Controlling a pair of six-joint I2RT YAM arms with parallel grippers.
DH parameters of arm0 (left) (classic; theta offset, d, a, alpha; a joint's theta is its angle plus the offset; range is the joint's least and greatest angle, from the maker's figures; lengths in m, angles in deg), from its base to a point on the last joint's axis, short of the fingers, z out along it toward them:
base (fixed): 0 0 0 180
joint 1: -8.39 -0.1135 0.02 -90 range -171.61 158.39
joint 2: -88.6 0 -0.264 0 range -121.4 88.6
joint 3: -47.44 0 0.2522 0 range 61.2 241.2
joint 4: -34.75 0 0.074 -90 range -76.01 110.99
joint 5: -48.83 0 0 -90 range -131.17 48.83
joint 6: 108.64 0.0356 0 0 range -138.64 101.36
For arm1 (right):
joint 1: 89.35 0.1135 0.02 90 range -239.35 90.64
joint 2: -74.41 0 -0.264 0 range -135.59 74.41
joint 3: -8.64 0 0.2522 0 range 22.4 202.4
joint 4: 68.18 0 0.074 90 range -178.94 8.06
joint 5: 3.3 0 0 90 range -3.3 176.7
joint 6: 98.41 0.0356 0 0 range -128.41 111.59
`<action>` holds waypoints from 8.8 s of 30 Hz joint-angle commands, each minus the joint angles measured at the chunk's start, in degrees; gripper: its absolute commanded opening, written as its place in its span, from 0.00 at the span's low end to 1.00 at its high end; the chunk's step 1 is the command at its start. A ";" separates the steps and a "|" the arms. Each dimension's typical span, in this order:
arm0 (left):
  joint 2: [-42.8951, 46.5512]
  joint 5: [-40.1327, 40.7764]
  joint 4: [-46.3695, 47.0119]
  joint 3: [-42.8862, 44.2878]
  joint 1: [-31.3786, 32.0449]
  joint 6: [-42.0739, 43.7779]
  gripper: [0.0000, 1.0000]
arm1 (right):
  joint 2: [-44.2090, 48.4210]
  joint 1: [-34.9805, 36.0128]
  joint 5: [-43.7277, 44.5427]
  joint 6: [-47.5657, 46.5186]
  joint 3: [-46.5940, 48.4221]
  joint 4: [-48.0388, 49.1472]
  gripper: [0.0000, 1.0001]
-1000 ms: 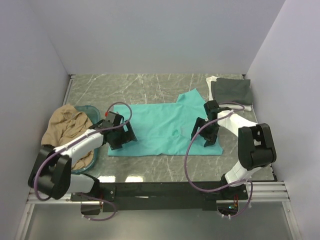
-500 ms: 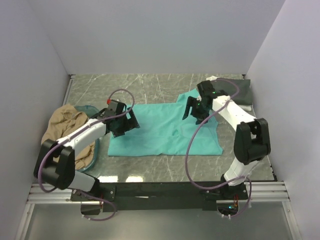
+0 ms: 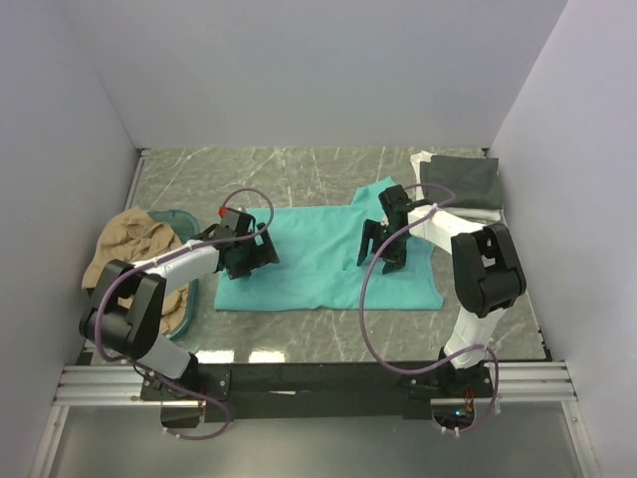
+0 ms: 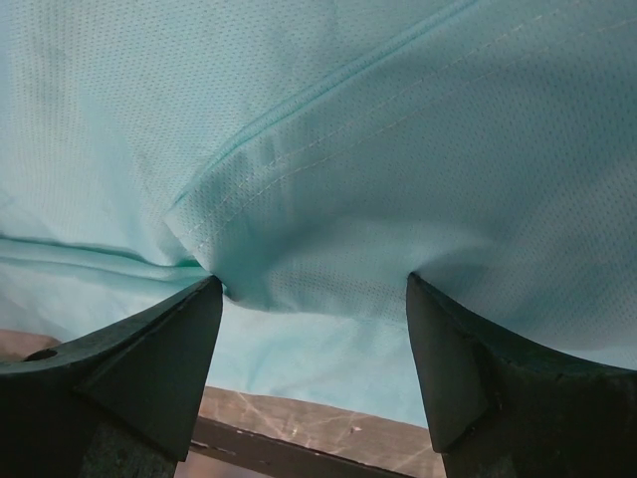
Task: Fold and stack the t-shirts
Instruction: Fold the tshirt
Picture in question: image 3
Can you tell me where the folded dark grey t shirt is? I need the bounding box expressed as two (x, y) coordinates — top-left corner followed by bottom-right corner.
(416, 155), (504, 210)

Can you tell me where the tan t shirt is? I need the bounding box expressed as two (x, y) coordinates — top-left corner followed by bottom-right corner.
(81, 207), (193, 331)

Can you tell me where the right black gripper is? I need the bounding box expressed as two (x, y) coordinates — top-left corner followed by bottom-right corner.
(356, 220), (409, 276)

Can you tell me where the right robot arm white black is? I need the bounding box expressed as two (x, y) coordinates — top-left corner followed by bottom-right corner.
(357, 185), (527, 397)

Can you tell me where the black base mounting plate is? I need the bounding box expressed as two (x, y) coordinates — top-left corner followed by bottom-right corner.
(137, 362), (499, 428)

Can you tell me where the folded white t shirt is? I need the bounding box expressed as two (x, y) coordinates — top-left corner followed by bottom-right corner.
(409, 150), (503, 223)

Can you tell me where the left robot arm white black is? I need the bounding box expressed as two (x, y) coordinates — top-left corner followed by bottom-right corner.
(79, 206), (279, 400)

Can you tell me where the teal t shirt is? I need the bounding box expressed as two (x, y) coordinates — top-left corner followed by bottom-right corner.
(214, 177), (444, 312)

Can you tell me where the teal plastic basket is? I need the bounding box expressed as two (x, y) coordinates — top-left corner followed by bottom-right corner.
(82, 208), (201, 345)

